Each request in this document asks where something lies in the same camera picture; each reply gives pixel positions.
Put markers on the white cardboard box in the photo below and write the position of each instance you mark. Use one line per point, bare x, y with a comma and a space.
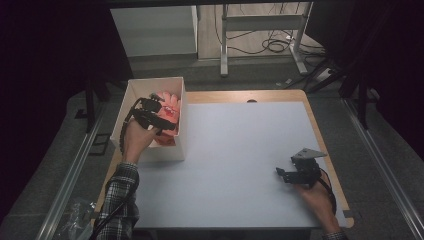
150, 153

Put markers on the white cabinet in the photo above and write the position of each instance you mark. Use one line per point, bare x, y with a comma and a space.
153, 30

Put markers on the white power strip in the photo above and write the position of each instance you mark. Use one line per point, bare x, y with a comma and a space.
324, 75

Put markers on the aluminium floor rail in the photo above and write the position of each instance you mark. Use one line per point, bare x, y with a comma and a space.
71, 180
383, 166

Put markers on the black floor bracket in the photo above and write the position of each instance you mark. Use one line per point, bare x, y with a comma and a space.
100, 144

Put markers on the black metal stand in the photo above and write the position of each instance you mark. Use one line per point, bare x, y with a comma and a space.
90, 106
362, 100

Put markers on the pale grey table mat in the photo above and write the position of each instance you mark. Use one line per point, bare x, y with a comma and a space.
233, 166

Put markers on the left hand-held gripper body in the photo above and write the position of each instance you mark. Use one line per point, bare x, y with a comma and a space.
148, 111

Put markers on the grey metal desk frame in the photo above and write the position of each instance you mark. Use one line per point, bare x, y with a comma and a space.
260, 23

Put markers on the clear plastic bag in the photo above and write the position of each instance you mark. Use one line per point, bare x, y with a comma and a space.
75, 218

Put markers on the pink winter glove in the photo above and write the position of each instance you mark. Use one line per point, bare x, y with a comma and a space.
165, 140
169, 108

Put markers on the person's left hand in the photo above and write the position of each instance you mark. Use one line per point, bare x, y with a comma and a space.
138, 140

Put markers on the person's right hand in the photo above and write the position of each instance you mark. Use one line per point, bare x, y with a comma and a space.
316, 200

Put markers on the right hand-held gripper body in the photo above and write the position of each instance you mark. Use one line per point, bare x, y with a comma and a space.
305, 171

